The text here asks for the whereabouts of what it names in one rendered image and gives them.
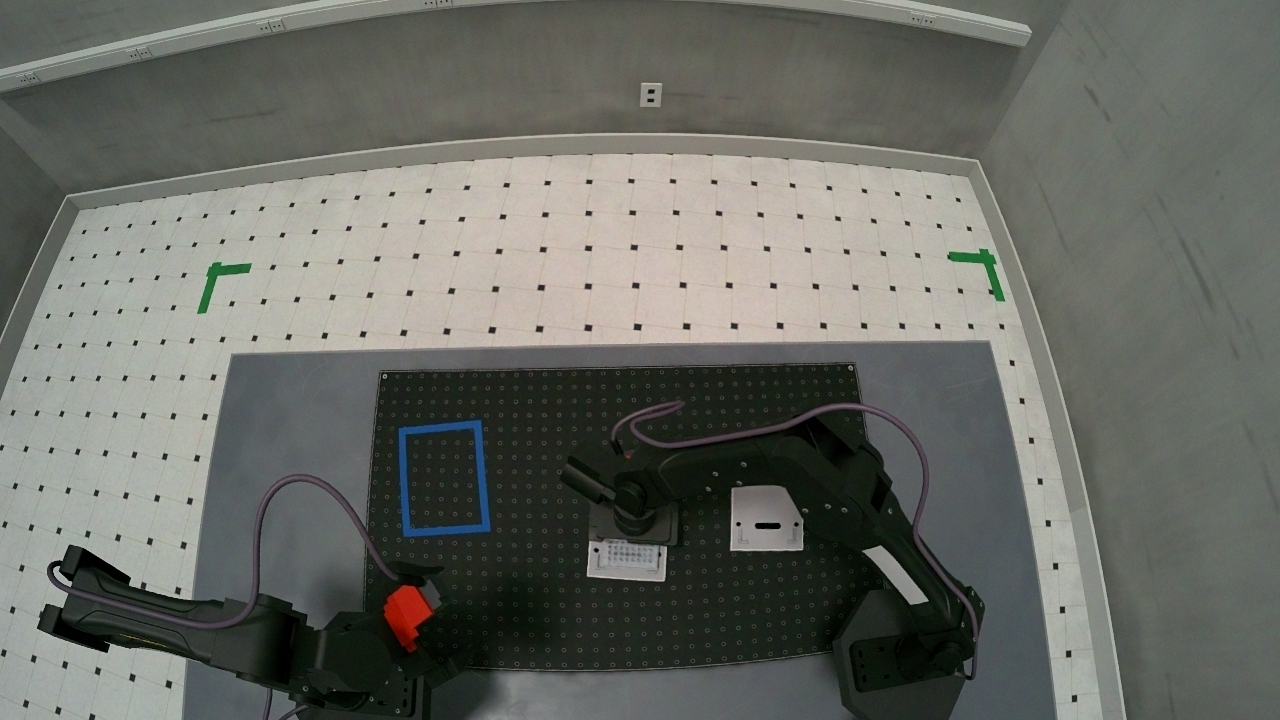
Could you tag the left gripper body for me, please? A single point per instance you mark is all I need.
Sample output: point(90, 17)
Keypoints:
point(395, 625)

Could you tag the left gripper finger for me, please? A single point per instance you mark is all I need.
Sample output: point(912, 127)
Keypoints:
point(413, 569)
point(456, 664)

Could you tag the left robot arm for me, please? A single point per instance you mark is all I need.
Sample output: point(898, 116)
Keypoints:
point(256, 649)

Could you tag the white plate holder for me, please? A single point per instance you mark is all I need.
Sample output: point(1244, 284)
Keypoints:
point(595, 569)
point(764, 518)

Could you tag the blue tape outline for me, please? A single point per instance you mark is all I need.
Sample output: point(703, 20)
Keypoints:
point(485, 526)

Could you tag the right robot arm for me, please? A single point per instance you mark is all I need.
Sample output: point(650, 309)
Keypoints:
point(834, 506)

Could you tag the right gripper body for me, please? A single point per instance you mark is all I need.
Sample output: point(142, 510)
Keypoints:
point(655, 533)

